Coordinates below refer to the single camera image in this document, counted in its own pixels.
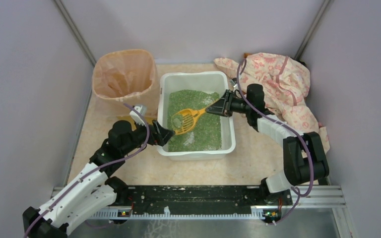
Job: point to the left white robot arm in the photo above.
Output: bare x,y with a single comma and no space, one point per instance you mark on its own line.
95,187

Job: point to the white plastic litter box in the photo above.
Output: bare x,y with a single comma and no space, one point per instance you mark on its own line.
208,82

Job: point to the yellow plastic litter scoop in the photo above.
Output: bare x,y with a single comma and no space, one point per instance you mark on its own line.
190,119

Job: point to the green cat litter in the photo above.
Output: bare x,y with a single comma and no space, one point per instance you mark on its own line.
206,136

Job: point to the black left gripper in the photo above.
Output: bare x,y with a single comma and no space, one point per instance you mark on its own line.
156,133

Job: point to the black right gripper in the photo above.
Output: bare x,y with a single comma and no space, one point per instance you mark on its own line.
226,103

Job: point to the cream pink cartoon cloth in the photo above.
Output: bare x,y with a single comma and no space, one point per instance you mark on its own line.
286,84

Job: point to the yellow bin with pink bag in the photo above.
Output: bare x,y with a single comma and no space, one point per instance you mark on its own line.
128,76

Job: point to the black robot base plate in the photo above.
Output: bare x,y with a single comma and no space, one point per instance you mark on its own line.
199,199

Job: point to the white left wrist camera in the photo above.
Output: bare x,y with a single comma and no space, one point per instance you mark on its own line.
138,113

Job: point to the aluminium frame rail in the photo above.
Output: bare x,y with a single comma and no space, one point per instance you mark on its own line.
320,197

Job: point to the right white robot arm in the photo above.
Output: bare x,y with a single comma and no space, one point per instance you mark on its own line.
304,158

